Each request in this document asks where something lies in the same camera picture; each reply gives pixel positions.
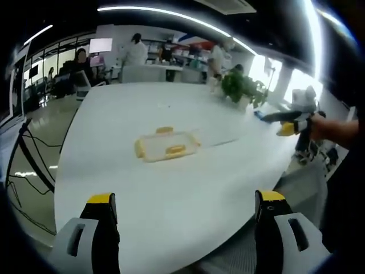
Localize person's dark clothing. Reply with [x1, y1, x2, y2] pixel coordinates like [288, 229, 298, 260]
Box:
[318, 106, 365, 253]

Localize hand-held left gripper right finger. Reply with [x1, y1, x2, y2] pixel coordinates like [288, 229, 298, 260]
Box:
[254, 190, 338, 274]

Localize black floor cable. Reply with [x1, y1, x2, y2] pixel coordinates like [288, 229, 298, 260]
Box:
[5, 125, 62, 236]

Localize white screen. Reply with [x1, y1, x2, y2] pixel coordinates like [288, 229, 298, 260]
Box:
[89, 38, 113, 54]

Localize white chair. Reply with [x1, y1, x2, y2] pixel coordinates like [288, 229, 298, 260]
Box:
[74, 70, 92, 101]

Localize white counter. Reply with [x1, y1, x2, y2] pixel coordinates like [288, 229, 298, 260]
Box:
[120, 63, 184, 84]

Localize green potted plant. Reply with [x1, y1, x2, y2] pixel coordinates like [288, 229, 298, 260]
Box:
[220, 70, 269, 111]

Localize clear plastic box yellow buckles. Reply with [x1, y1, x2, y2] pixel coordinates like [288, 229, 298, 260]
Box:
[133, 126, 201, 164]

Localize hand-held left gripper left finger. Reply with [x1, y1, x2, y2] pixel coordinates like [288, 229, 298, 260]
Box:
[52, 192, 121, 274]

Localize black stand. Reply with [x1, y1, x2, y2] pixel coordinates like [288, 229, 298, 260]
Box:
[5, 118, 56, 194]

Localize person's right hand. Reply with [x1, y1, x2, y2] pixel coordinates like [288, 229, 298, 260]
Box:
[309, 113, 333, 142]

